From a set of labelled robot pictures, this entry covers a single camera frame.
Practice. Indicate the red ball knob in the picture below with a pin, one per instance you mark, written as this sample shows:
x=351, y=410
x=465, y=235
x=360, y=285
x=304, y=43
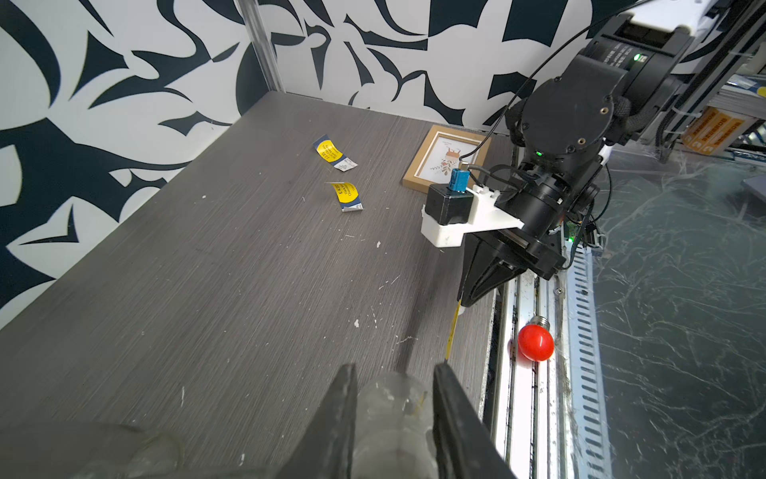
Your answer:
x=534, y=340

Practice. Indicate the white slotted cable duct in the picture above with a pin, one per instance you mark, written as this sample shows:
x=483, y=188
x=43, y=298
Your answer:
x=589, y=419

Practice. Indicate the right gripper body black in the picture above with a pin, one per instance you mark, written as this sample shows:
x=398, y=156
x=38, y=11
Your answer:
x=558, y=213

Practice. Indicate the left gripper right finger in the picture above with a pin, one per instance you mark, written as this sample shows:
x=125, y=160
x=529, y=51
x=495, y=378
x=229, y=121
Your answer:
x=464, y=447

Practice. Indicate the wooden framed picture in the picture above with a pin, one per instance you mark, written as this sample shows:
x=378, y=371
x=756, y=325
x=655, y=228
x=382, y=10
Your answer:
x=440, y=153

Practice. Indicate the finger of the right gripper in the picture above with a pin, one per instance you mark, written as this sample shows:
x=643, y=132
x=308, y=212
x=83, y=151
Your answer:
x=491, y=259

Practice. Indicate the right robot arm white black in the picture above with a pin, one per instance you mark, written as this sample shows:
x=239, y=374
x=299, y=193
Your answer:
x=608, y=95

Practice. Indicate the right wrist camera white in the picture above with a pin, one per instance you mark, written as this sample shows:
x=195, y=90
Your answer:
x=455, y=209

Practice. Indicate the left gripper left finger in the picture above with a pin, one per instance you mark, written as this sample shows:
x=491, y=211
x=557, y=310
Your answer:
x=327, y=446

